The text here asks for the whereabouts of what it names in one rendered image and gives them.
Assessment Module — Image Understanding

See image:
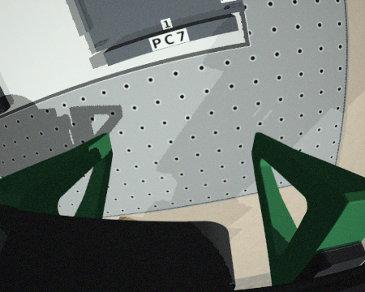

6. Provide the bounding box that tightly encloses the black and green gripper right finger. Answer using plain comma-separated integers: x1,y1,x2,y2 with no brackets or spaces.
251,132,365,286

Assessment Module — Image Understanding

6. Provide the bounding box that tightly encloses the grey plate carrier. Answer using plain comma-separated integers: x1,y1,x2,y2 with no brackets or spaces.
75,0,245,66

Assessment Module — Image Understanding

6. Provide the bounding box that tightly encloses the grey square base plate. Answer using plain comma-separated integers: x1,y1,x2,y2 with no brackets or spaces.
0,0,350,218

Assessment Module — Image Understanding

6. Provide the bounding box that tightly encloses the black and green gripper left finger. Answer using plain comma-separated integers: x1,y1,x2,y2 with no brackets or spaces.
0,133,113,219

